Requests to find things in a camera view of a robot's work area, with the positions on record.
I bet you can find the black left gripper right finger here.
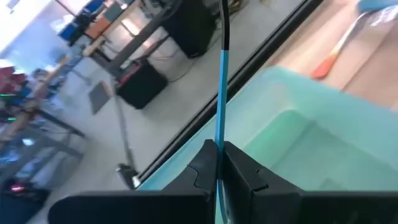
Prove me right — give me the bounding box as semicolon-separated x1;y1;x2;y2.
222;141;398;224

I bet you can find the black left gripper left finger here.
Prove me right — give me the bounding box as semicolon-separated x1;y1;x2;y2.
48;139;218;224

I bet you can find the black fork blue handle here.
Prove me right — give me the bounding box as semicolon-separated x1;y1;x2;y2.
356;0;398;12
214;0;231;224

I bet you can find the silver fork orange handle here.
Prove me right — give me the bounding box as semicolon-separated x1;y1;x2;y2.
310;6;398;80

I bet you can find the grey metal stand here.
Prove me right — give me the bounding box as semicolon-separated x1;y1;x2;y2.
110;77;142;190

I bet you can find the teal translucent plastic bin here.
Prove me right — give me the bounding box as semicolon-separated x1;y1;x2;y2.
138;65;398;224

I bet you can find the black case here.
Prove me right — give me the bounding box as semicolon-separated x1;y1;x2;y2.
116;58;169;110

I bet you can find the black cabinet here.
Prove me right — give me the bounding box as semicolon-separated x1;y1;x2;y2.
161;0;217;58

